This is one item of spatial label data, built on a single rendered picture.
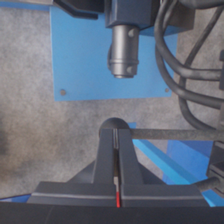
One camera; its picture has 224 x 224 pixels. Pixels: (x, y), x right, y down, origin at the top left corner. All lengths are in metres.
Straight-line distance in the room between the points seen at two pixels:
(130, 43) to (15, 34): 0.71
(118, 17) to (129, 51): 0.12
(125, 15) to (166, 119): 1.05
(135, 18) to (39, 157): 1.04
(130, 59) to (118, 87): 0.46
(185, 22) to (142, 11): 0.15
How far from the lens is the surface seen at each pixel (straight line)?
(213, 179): 0.24
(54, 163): 1.27
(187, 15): 0.67
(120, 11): 0.59
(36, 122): 1.14
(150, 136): 0.18
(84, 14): 0.66
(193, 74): 0.33
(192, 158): 1.39
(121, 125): 0.17
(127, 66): 0.60
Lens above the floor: 1.08
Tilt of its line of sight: 65 degrees down
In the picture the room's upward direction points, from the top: 128 degrees clockwise
